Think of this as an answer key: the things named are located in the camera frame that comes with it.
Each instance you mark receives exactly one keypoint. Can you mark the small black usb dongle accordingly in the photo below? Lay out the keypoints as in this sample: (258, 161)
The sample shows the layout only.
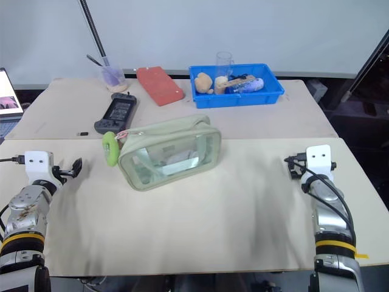
(82, 134)

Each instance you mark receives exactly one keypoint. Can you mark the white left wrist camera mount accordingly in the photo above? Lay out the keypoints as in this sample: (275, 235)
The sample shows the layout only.
(36, 164)

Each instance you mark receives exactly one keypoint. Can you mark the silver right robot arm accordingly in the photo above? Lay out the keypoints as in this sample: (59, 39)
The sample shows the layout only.
(329, 219)

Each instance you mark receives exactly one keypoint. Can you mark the black handheld game controller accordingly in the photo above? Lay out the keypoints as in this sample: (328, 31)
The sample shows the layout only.
(117, 111)

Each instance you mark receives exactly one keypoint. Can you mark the black gooseneck pole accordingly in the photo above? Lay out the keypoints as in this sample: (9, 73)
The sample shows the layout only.
(95, 29)

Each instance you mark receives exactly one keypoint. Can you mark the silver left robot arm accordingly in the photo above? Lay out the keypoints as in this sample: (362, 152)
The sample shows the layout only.
(25, 210)

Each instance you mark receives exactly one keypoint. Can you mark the yellow sponge ball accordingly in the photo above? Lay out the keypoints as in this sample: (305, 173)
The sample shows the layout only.
(203, 82)

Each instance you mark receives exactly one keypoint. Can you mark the black tripod stand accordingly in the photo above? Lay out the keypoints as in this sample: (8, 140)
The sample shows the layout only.
(369, 61)

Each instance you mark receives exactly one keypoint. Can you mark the clear glass beaker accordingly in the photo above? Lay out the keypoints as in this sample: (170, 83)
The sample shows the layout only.
(224, 62)

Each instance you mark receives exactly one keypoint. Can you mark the purple cloth in beaker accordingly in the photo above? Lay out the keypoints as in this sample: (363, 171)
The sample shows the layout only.
(111, 76)

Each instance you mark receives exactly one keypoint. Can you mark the cream cylindrical toy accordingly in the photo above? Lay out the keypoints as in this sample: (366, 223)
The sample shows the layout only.
(220, 84)

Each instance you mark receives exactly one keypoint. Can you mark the grey box on floor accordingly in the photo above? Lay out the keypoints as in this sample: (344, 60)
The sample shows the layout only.
(317, 90)

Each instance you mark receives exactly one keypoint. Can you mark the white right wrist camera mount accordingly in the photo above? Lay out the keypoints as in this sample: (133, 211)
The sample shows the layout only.
(318, 159)

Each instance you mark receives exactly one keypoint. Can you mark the blue plastic bin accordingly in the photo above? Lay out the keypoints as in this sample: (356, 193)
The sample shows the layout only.
(237, 98)

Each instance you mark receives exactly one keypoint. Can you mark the green transparent toiletry pouch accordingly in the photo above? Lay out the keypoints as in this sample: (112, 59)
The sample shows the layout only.
(182, 130)

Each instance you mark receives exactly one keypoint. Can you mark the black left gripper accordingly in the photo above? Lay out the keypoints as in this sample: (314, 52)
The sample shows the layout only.
(59, 175)

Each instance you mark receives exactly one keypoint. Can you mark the black pen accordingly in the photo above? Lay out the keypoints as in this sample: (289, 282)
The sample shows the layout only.
(94, 60)

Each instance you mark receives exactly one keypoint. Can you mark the red brick-shaped block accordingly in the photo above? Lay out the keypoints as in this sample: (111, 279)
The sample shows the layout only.
(159, 86)

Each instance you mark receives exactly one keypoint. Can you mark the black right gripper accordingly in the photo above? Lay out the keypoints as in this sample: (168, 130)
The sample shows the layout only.
(299, 170)

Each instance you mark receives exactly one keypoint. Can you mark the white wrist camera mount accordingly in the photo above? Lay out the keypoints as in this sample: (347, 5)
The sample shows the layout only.
(36, 164)
(318, 159)

